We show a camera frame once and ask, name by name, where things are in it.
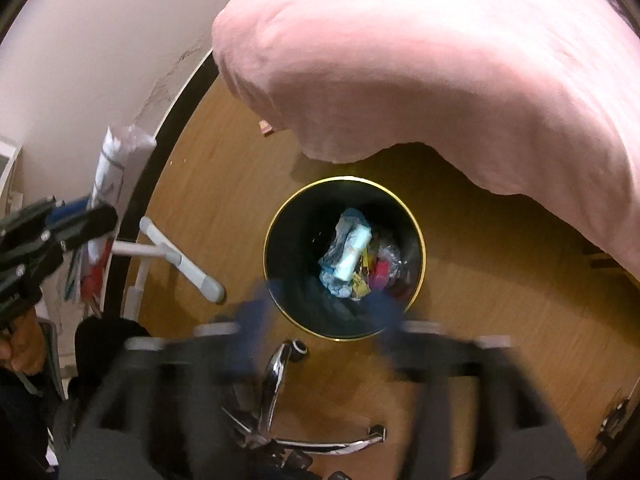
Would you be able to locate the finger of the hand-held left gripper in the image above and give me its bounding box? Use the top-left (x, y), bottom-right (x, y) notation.
top-left (0, 196), bottom-right (93, 241)
top-left (0, 205), bottom-right (120, 301)

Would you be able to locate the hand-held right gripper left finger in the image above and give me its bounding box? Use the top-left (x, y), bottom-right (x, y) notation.
top-left (65, 285), bottom-right (273, 480)

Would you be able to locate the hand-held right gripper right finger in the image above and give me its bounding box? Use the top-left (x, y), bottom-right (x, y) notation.
top-left (367, 290), bottom-right (586, 480)

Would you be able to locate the white plastic wrapper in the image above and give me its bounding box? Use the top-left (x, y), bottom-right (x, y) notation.
top-left (65, 125), bottom-right (156, 311)

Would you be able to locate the black bin with gold rim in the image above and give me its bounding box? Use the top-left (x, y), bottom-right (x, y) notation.
top-left (263, 176), bottom-right (427, 343)

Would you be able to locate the person's left hand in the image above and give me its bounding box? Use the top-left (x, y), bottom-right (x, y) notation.
top-left (0, 309), bottom-right (51, 376)

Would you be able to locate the small yellow wrapper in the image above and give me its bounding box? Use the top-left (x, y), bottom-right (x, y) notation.
top-left (350, 252), bottom-right (373, 301)

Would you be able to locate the clear bag with pink scrap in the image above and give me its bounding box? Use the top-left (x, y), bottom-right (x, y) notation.
top-left (370, 232), bottom-right (416, 293)

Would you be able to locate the white teal rolled packet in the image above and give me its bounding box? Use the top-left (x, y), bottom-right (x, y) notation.
top-left (334, 224), bottom-right (372, 281)

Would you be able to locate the chrome chair base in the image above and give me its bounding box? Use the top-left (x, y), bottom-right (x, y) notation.
top-left (220, 339), bottom-right (388, 456)

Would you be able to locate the white desk leg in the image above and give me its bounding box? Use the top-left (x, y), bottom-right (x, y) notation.
top-left (112, 216), bottom-right (226, 321)

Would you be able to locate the black office chair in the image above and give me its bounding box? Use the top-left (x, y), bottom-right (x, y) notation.
top-left (70, 316), bottom-right (151, 406)

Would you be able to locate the pink bed blanket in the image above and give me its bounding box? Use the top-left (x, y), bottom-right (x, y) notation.
top-left (211, 0), bottom-right (640, 281)

